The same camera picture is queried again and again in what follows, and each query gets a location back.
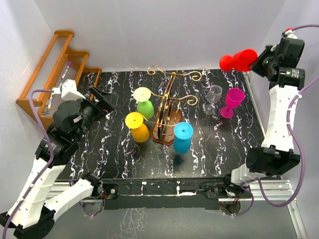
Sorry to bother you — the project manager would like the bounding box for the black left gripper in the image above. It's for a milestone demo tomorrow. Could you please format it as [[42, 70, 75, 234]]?
[[74, 86, 118, 141]]

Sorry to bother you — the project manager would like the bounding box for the red wine glass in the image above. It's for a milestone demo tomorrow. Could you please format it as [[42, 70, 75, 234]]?
[[219, 49, 258, 72]]

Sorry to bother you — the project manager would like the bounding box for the magenta wine glass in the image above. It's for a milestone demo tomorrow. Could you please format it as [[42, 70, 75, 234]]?
[[220, 88, 245, 119]]

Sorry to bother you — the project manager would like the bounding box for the clear wine glass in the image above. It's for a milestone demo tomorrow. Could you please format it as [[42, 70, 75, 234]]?
[[203, 85, 222, 115]]

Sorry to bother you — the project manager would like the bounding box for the gold wire wine glass rack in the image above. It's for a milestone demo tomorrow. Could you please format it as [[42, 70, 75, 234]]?
[[147, 66, 202, 146]]

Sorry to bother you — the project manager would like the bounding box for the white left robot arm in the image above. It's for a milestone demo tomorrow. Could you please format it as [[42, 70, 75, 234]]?
[[0, 87, 119, 239]]

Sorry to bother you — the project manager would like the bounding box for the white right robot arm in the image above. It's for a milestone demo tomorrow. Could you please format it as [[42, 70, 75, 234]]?
[[219, 36, 306, 198]]

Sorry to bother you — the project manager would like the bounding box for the green wine glass cream base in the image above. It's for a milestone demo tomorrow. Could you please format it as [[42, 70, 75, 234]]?
[[133, 87, 154, 120]]

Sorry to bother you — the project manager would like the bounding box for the orange wine glass yellow base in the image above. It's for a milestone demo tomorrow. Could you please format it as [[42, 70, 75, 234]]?
[[125, 112, 150, 143]]

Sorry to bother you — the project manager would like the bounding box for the wooden tiered shelf rack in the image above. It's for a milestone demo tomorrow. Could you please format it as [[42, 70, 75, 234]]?
[[15, 30, 102, 119]]

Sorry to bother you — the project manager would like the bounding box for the blue wine glass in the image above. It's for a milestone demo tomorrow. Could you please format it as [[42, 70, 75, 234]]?
[[173, 122, 194, 154]]

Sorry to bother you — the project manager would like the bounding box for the purple capped marker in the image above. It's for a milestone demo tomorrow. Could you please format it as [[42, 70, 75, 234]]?
[[61, 61, 72, 82]]

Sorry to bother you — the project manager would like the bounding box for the green capped marker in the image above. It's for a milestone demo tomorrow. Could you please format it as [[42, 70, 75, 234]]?
[[47, 93, 54, 110]]

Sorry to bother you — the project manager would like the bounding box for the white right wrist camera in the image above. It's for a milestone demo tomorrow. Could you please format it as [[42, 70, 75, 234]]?
[[282, 28, 298, 39]]

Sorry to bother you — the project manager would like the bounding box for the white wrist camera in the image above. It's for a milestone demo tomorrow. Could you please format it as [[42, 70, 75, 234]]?
[[52, 79, 85, 101], [282, 28, 298, 39]]

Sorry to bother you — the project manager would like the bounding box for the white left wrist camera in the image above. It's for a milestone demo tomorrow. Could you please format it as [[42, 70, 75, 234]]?
[[52, 79, 85, 101]]

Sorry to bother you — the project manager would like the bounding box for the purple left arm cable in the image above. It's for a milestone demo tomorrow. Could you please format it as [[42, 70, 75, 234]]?
[[0, 89, 103, 239]]

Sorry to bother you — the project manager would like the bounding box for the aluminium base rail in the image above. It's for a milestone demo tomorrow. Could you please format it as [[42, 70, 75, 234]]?
[[19, 179, 308, 239]]

